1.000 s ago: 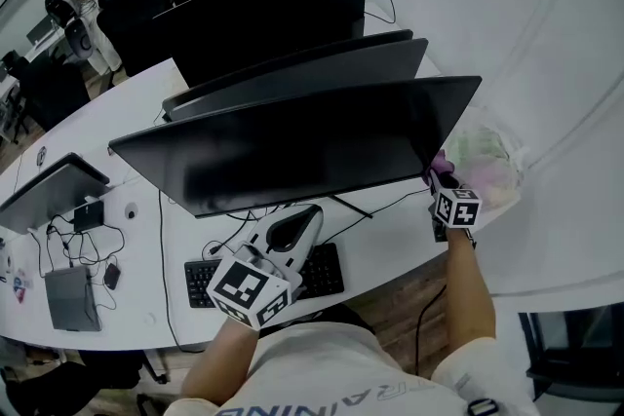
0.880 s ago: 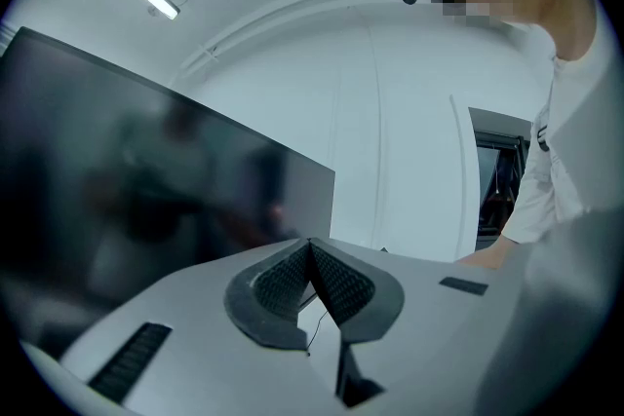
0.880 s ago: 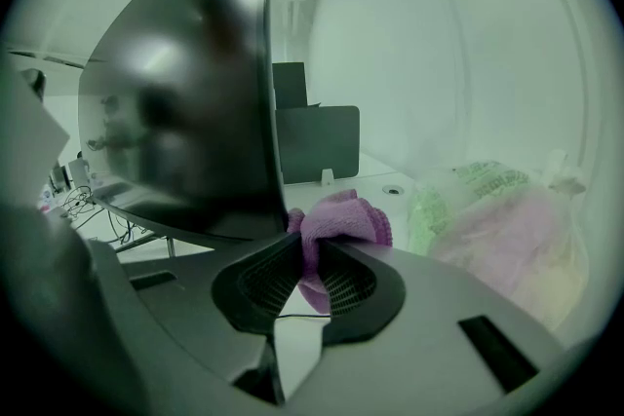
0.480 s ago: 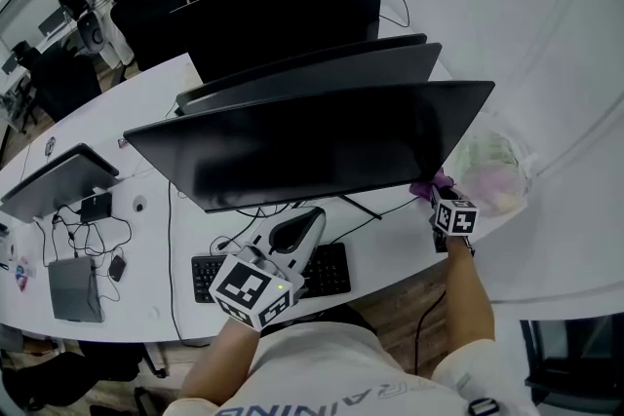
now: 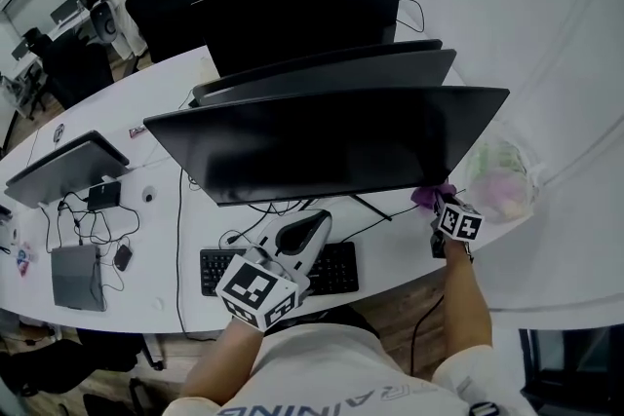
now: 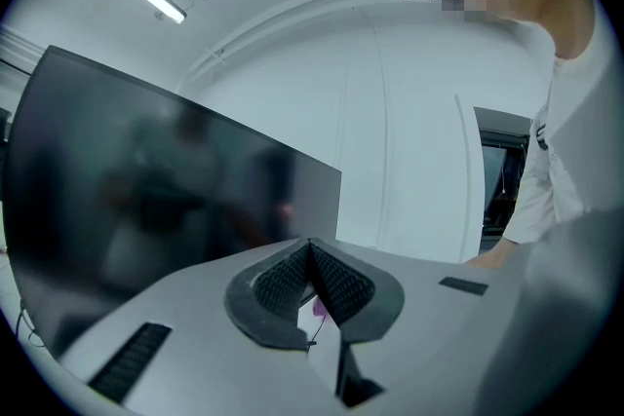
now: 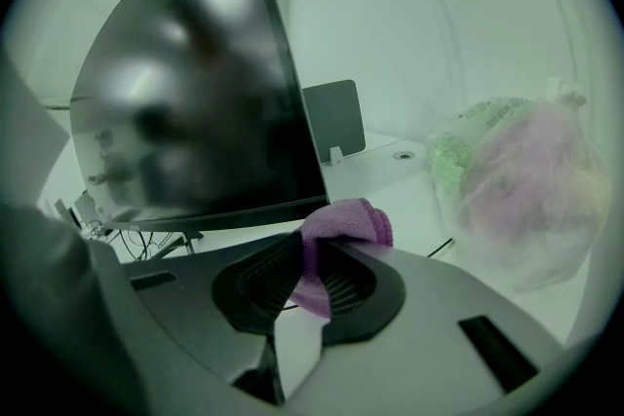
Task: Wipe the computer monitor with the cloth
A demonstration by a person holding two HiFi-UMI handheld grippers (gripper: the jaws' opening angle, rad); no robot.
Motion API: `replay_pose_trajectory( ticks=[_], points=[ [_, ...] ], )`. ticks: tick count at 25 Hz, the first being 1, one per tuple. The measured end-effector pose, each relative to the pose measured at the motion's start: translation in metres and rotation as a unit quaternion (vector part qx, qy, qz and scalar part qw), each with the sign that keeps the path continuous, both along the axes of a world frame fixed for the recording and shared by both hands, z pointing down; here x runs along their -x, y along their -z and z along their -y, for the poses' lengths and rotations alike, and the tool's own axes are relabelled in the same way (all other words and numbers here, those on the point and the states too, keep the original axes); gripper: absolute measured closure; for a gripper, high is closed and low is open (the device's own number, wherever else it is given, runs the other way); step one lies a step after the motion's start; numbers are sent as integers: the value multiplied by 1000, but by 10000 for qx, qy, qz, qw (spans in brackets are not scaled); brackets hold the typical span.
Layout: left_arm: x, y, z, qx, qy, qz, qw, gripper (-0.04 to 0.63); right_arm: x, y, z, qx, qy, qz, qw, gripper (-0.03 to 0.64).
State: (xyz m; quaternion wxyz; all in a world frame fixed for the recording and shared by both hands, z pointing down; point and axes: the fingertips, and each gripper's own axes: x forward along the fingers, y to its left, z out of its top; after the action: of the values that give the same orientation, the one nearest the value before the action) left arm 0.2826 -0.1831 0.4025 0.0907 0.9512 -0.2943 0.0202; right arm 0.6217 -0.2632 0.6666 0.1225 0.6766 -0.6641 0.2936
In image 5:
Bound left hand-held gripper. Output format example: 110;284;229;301
215;208;334;333

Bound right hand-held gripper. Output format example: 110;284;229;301
429;202;486;259

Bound purple cloth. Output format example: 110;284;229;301
410;181;458;214

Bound person's left forearm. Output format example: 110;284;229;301
178;319;265;406

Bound person's right forearm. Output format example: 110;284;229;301
441;239;494;359

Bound grey monitor on left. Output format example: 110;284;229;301
4;140;132;209

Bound black keyboard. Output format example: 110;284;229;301
199;241;361;297

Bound clear plastic bag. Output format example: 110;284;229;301
462;135;543;225

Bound person's black shorts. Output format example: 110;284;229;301
291;304;382;340

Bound person's white t-shirt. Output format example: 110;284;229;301
163;323;526;416

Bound black and red mouse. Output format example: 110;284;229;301
112;244;134;273

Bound dark glass window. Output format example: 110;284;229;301
519;325;624;416

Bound black docking station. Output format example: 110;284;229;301
86;180;122;211

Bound grey laptop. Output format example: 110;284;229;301
51;244;107;312

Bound black office chair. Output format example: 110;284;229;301
12;27;50;121
41;33;117;112
125;0;209;64
0;325;167;398

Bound pink packet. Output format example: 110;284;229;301
14;250;40;278

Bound long black power cable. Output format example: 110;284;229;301
174;170;190;333

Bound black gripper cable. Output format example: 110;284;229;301
409;294;445;377

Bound black cable with connector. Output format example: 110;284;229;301
57;192;106;254

